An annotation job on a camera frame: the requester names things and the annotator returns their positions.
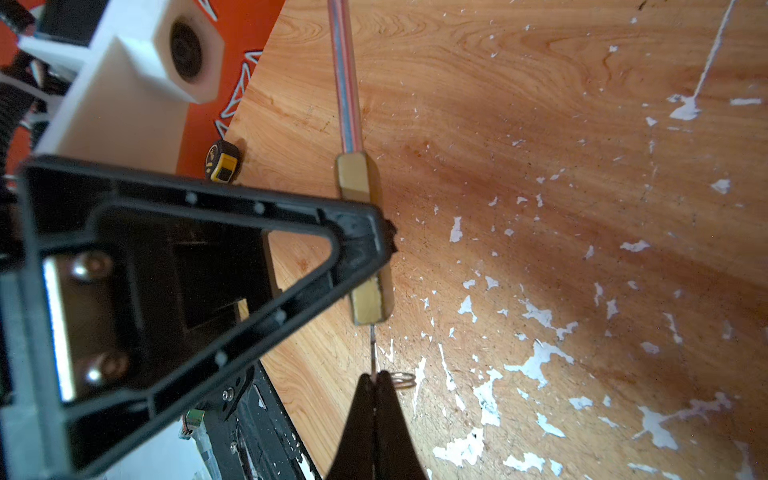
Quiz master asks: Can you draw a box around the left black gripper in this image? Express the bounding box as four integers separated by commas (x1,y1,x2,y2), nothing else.
0,179,283,480

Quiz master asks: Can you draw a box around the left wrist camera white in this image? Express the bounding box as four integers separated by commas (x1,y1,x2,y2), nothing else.
18,1,225,174

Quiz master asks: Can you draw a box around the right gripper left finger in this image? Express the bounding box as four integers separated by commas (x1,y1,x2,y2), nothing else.
325,374,375,480

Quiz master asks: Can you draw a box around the large brass padlock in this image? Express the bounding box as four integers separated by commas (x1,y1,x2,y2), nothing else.
327,0,395,327

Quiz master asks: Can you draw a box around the yellow black tape measure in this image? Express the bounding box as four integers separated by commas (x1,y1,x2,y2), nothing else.
204,139,242,184

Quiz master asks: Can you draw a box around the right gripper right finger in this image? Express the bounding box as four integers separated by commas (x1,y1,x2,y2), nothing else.
374,371,426,480

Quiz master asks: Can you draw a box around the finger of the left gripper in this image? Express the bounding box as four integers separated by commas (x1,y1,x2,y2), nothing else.
16,156,394,477

